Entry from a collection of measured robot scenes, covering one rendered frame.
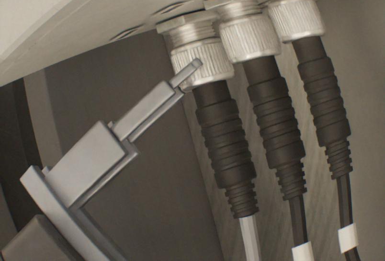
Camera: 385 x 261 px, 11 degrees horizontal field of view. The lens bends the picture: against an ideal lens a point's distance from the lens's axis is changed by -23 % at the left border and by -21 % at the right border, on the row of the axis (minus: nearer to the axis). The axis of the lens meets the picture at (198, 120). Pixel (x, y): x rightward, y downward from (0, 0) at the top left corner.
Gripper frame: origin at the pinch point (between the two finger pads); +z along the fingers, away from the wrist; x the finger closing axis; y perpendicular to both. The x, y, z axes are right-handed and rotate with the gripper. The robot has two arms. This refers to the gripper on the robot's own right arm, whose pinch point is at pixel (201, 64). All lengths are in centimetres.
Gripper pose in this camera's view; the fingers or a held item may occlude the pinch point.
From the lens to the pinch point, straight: 68.0
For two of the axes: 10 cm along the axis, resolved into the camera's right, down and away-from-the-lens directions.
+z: 7.5, -6.6, -0.9
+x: -1.3, -0.1, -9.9
